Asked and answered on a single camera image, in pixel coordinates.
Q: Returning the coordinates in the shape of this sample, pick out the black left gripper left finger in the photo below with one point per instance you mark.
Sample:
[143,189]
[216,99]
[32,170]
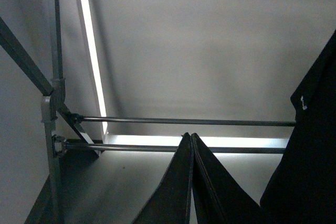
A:
[171,201]

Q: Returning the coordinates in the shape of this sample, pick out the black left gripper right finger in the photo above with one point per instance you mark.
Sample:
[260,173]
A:
[217,196]

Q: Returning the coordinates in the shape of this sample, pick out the black printed t-shirt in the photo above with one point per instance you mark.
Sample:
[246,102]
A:
[302,188]

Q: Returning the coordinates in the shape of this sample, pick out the white floor light strip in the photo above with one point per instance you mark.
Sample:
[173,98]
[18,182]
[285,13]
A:
[209,141]

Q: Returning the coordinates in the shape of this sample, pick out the thin rack bar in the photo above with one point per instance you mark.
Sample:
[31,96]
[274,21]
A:
[81,118]
[62,145]

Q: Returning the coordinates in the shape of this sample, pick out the grey left rack leg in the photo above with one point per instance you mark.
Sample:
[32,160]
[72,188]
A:
[49,106]

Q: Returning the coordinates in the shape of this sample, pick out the grey diagonal rack brace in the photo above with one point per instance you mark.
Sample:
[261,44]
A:
[17,52]

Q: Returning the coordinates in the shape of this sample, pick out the white left light strip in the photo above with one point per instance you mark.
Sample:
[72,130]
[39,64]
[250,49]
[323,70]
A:
[91,50]

